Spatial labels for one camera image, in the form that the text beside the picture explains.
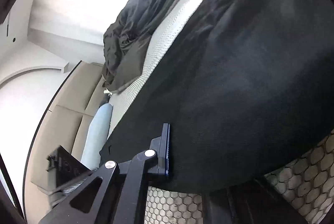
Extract dark grey duvet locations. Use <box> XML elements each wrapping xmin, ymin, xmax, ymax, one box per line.
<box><xmin>103</xmin><ymin>0</ymin><xmax>225</xmax><ymax>95</ymax></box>

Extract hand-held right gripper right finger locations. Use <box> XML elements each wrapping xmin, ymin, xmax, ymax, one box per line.
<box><xmin>202</xmin><ymin>178</ymin><xmax>308</xmax><ymax>224</ymax></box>

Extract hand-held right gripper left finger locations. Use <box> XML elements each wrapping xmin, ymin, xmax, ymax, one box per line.
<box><xmin>39</xmin><ymin>123</ymin><xmax>173</xmax><ymax>224</ymax></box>

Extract beige padded headboard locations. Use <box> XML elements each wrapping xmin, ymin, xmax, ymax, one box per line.
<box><xmin>22</xmin><ymin>61</ymin><xmax>110</xmax><ymax>214</ymax></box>

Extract light blue pillow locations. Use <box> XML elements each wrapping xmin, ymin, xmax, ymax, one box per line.
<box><xmin>80</xmin><ymin>103</ymin><xmax>113</xmax><ymax>171</ymax></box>

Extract black pants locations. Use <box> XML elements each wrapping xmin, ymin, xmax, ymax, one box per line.
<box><xmin>99</xmin><ymin>0</ymin><xmax>334</xmax><ymax>193</ymax></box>

